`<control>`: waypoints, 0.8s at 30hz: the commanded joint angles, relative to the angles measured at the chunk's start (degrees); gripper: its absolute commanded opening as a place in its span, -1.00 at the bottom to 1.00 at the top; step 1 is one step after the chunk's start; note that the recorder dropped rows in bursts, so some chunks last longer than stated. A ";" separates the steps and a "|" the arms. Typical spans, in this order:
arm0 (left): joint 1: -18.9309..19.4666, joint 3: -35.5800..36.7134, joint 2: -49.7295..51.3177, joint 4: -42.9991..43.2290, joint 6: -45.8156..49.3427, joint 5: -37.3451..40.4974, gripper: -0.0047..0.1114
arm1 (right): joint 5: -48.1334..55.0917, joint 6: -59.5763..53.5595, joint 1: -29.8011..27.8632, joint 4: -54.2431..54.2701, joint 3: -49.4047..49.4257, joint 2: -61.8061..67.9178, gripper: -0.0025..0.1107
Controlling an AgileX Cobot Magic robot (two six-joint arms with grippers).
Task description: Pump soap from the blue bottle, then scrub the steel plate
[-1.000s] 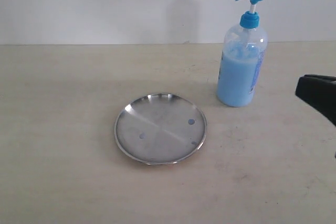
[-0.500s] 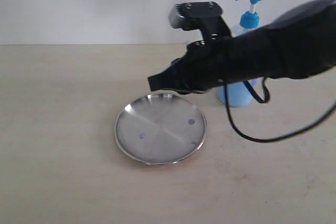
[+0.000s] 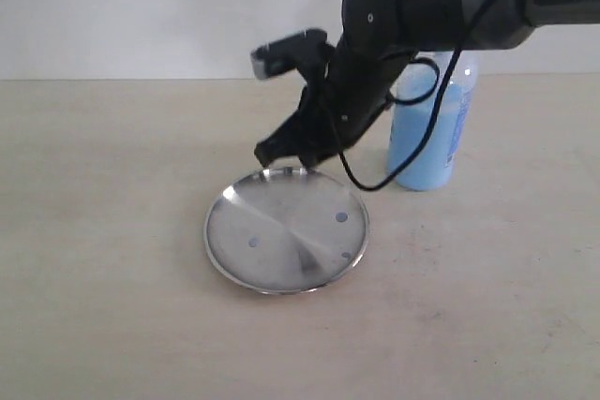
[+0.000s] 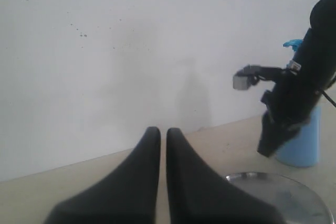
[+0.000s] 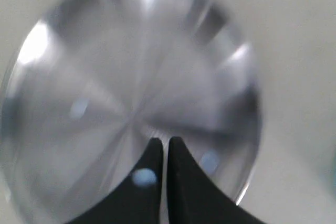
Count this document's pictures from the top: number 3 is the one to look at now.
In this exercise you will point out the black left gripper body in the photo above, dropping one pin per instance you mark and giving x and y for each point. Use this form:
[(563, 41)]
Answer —
[(307, 132)]

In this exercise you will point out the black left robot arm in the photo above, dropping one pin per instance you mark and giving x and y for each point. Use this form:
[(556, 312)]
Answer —
[(347, 83)]

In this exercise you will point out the round stainless steel plate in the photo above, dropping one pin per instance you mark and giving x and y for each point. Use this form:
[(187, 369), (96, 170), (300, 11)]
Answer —
[(286, 231)]

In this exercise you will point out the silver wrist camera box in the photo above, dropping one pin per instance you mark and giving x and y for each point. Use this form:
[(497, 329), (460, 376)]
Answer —
[(300, 51)]

